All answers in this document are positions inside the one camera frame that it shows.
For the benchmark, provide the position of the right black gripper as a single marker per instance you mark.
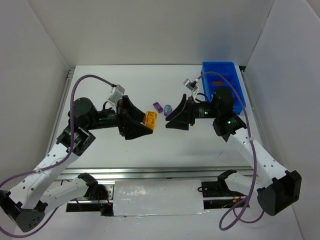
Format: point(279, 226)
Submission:
point(189, 112)

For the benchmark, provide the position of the purple round flower lego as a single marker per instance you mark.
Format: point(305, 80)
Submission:
point(167, 110)

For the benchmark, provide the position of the yellow round orange-print lego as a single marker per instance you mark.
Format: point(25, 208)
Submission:
point(149, 120)

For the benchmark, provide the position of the white taped panel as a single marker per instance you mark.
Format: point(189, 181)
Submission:
point(157, 198)

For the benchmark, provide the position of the long brown lego plate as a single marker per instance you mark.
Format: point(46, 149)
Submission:
point(217, 83)

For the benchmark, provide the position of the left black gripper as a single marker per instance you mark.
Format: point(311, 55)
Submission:
point(120, 119)

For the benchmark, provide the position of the purple rectangular lego brick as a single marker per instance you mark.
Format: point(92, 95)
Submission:
point(158, 107)

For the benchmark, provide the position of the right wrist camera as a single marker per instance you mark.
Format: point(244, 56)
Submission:
point(192, 86)

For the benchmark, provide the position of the aluminium front rail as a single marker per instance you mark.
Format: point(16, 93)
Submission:
point(108, 174)

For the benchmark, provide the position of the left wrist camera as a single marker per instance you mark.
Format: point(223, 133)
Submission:
point(116, 94)

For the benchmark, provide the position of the blue compartment bin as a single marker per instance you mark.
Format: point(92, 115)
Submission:
point(226, 69)

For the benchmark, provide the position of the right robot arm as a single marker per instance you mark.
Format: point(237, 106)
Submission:
point(277, 187)

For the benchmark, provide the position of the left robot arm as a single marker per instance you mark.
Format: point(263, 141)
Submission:
point(29, 201)

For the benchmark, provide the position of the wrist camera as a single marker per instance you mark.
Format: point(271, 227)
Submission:
point(116, 94)
point(192, 86)

